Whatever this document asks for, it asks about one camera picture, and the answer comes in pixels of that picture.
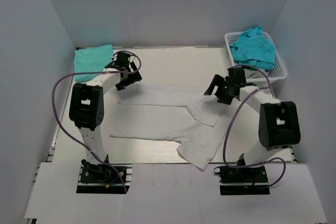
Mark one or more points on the grey white shirt in basket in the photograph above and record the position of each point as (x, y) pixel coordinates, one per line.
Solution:
(252, 73)

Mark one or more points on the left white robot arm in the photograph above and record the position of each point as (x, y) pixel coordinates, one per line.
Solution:
(87, 102)

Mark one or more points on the white plastic basket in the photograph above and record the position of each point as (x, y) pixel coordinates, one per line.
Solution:
(279, 72)

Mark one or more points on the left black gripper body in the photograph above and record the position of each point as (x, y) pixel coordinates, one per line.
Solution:
(128, 76)

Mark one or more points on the crumpled blue t shirt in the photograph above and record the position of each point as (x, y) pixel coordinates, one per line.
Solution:
(253, 48)

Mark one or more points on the folded green t shirt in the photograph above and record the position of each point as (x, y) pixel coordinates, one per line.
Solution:
(93, 59)

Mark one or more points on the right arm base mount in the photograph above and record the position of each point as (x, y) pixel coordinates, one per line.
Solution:
(245, 181)

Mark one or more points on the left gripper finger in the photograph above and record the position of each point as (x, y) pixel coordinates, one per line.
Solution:
(135, 76)
(122, 84)

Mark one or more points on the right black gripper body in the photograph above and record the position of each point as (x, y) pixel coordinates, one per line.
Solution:
(224, 92)

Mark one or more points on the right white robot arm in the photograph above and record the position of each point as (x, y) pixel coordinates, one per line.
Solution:
(278, 126)

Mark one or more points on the white t shirt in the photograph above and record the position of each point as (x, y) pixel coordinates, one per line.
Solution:
(172, 113)

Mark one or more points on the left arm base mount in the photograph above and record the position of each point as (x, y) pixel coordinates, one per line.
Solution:
(102, 179)

